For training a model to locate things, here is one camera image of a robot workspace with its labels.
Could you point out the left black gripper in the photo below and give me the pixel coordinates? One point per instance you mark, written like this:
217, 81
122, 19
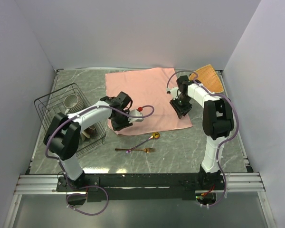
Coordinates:
117, 127

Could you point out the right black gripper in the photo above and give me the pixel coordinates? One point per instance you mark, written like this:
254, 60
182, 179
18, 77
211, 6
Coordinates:
180, 111

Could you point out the pink satin napkin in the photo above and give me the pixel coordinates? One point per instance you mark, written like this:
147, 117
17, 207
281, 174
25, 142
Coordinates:
147, 87

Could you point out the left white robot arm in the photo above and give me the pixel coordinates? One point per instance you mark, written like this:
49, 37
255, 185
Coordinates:
63, 135

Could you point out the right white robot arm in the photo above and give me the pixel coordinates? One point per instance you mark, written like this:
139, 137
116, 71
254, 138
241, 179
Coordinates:
217, 123

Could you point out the brown ceramic plate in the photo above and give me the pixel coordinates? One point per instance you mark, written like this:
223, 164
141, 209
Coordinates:
89, 132

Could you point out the rose gold fork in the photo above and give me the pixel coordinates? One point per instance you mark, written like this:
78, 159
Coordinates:
146, 150

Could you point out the grey striped mug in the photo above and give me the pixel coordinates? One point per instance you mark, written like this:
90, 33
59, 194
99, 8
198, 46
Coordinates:
73, 103

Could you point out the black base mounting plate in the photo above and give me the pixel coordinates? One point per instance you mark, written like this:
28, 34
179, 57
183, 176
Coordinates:
141, 186

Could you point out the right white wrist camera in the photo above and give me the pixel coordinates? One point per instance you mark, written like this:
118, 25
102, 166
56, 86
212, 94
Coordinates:
174, 92

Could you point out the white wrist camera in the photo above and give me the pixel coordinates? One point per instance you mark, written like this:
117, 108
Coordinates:
174, 92
136, 116

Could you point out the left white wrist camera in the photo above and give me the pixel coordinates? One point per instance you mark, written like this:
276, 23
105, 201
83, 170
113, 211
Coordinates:
136, 116

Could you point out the gold spoon with purple handle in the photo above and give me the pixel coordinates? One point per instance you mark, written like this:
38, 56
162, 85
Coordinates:
155, 135

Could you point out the aluminium rail frame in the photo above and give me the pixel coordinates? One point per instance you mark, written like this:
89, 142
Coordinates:
47, 184

